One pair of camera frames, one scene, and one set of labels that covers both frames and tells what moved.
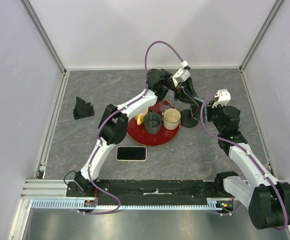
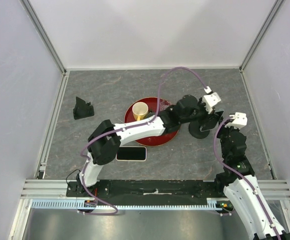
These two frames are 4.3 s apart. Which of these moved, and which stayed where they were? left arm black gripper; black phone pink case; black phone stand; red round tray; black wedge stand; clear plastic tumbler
Moved: black phone stand; left arm black gripper
Stayed: red round tray; clear plastic tumbler; black wedge stand; black phone pink case
